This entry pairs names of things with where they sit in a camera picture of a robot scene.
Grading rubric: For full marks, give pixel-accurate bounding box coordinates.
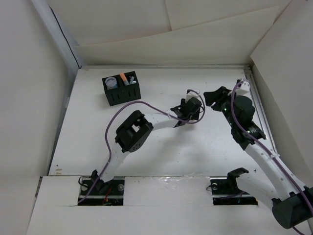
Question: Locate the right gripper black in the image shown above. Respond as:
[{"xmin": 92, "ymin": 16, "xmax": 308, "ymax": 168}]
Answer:
[{"xmin": 203, "ymin": 86, "xmax": 239, "ymax": 128}]

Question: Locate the orange highlighter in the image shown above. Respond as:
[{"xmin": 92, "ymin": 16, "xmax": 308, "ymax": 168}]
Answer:
[{"xmin": 120, "ymin": 73, "xmax": 128, "ymax": 84}]

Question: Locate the clear jar of paper clips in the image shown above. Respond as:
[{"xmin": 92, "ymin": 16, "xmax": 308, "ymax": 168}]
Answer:
[{"xmin": 104, "ymin": 76, "xmax": 118, "ymax": 90}]

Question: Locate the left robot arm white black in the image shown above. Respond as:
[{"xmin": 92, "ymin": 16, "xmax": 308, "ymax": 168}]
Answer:
[{"xmin": 90, "ymin": 96, "xmax": 205, "ymax": 194}]

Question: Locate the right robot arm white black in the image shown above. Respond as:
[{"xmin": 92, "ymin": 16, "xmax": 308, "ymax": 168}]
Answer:
[{"xmin": 203, "ymin": 85, "xmax": 313, "ymax": 229}]

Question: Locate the black two-compartment organizer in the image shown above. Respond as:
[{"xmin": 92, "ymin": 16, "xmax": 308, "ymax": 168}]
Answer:
[{"xmin": 102, "ymin": 71, "xmax": 141, "ymax": 106}]

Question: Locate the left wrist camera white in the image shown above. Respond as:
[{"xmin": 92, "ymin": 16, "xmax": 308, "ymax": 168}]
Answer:
[{"xmin": 185, "ymin": 89, "xmax": 200, "ymax": 102}]

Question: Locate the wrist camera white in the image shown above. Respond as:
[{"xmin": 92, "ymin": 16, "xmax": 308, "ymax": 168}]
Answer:
[
  {"xmin": 185, "ymin": 89, "xmax": 200, "ymax": 102},
  {"xmin": 236, "ymin": 79, "xmax": 250, "ymax": 95}
]

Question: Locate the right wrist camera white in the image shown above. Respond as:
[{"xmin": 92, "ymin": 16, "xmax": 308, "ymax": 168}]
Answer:
[{"xmin": 236, "ymin": 79, "xmax": 250, "ymax": 95}]

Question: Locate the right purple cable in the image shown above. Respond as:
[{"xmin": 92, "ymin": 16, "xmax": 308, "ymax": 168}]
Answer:
[{"xmin": 230, "ymin": 82, "xmax": 313, "ymax": 235}]

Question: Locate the purple cable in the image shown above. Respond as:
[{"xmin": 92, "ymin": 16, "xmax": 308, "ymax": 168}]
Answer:
[
  {"xmin": 78, "ymin": 90, "xmax": 206, "ymax": 204},
  {"xmin": 230, "ymin": 82, "xmax": 313, "ymax": 235}
]

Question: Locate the aluminium rail right side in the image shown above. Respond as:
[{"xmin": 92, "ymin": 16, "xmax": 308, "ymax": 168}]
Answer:
[{"xmin": 244, "ymin": 67, "xmax": 276, "ymax": 151}]

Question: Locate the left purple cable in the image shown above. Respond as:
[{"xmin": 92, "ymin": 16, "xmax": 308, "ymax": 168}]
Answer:
[{"xmin": 78, "ymin": 90, "xmax": 206, "ymax": 204}]

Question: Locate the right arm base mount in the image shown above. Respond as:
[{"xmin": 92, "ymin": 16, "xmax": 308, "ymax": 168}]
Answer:
[{"xmin": 206, "ymin": 176, "xmax": 258, "ymax": 206}]

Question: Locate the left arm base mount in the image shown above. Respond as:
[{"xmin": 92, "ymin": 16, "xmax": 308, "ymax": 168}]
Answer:
[{"xmin": 78, "ymin": 176, "xmax": 125, "ymax": 206}]

